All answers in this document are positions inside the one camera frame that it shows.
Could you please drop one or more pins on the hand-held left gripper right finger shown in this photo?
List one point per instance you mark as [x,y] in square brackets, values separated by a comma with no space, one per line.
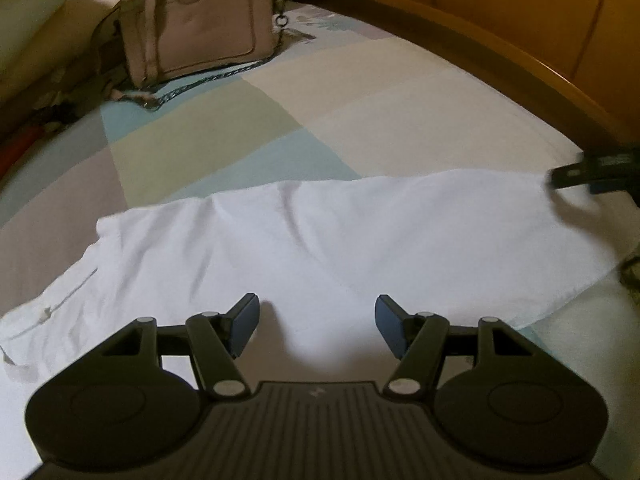
[387,325]

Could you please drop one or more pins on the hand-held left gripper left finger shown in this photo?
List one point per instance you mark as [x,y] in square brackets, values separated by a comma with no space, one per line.
[245,325]

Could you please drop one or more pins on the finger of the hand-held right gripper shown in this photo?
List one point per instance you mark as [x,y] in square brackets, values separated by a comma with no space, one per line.
[590,170]
[607,188]

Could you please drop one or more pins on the white printed t-shirt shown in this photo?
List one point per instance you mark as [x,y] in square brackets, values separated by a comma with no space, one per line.
[300,240]

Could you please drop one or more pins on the wooden headboard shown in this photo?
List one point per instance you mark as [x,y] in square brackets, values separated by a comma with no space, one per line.
[500,0]

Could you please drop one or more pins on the dark patterned cloth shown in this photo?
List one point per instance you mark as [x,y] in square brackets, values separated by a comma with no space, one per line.
[70,105]

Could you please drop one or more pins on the red cloth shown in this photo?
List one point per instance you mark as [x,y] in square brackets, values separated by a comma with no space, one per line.
[20,140]

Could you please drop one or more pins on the brown folded blanket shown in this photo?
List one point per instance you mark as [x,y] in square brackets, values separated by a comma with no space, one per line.
[25,100]

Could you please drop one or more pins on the pale green pillow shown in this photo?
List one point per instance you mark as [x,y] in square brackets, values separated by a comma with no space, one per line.
[30,20]

